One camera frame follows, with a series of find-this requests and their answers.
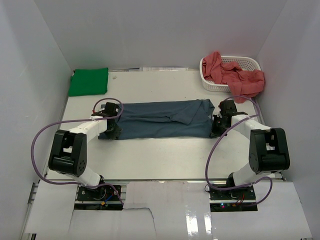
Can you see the blue t shirt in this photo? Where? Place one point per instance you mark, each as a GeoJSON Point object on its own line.
{"type": "Point", "coordinates": [168, 119]}

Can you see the white perforated plastic basket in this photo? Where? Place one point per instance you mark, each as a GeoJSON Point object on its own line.
{"type": "Point", "coordinates": [246, 63]}

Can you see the folded green t shirt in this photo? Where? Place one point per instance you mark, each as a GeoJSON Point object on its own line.
{"type": "Point", "coordinates": [89, 82]}

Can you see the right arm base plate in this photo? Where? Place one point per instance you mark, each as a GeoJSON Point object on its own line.
{"type": "Point", "coordinates": [238, 200]}

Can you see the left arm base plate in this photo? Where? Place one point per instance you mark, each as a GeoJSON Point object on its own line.
{"type": "Point", "coordinates": [101, 199]}

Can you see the red t shirt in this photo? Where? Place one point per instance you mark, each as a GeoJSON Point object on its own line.
{"type": "Point", "coordinates": [247, 83]}

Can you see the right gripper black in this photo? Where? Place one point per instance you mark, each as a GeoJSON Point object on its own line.
{"type": "Point", "coordinates": [216, 133]}

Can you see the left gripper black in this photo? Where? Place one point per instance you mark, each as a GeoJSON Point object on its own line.
{"type": "Point", "coordinates": [115, 134]}

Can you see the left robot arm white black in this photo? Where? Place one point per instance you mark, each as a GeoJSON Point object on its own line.
{"type": "Point", "coordinates": [69, 155]}

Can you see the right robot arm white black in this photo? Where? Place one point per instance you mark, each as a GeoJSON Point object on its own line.
{"type": "Point", "coordinates": [268, 149]}

